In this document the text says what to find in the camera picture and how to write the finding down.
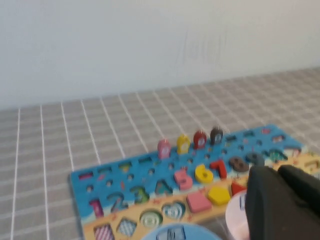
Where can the light blue bowl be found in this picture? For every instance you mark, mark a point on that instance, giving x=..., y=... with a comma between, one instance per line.
x=200, y=233

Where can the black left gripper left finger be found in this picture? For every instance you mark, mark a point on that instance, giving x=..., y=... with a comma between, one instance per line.
x=275, y=212

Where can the red number seven piece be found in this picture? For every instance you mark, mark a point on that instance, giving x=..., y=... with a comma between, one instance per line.
x=222, y=170

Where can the pink trapezoid piece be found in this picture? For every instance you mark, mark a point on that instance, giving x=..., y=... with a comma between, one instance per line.
x=198, y=203

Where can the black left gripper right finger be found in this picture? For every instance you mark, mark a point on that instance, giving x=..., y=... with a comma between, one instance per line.
x=305, y=185

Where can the pink fish peg piece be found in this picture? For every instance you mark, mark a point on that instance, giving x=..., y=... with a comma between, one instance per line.
x=164, y=150

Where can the grey grid tablecloth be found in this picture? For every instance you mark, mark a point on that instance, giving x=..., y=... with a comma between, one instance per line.
x=50, y=137

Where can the brown fish peg piece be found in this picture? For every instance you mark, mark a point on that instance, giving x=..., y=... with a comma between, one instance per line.
x=216, y=136

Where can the pale pink bowl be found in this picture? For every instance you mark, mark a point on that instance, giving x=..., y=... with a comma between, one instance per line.
x=235, y=217

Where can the yellow pentagon piece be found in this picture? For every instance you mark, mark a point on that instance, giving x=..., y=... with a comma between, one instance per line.
x=219, y=196

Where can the slate number nine piece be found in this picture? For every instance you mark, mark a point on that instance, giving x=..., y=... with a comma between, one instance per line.
x=260, y=162

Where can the colourful wooden puzzle board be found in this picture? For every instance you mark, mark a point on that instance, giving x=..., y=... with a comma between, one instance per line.
x=140, y=173

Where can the yellow number six piece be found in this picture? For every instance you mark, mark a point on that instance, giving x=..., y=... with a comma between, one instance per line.
x=200, y=175

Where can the pink number five piece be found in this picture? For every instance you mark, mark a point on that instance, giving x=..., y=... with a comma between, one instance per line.
x=180, y=175

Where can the red fish peg piece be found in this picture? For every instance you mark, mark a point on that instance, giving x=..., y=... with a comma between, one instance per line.
x=199, y=140

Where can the red triangle piece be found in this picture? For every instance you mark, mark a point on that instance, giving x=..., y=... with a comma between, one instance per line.
x=236, y=190

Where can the brown number eight piece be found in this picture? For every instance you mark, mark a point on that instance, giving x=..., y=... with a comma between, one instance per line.
x=232, y=166

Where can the yellow fish peg piece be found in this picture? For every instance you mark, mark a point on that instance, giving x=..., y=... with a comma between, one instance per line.
x=183, y=145

